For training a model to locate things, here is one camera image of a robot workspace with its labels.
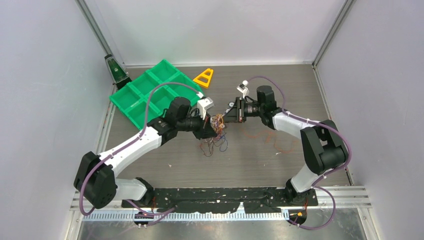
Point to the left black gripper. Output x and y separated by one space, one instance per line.
206 130

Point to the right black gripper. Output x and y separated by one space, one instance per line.
237 113

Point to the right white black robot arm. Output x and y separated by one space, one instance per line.
323 149

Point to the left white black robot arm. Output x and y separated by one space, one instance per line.
97 176

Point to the yellow triangular plastic piece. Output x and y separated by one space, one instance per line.
204 78

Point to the green compartment tray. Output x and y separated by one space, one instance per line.
131 99

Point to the green black corner device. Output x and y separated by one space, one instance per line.
119 75

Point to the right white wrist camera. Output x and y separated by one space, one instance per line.
243 89

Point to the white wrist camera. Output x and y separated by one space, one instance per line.
203 105
243 89

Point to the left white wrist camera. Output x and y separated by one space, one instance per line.
203 105

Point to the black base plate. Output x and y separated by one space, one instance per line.
224 200

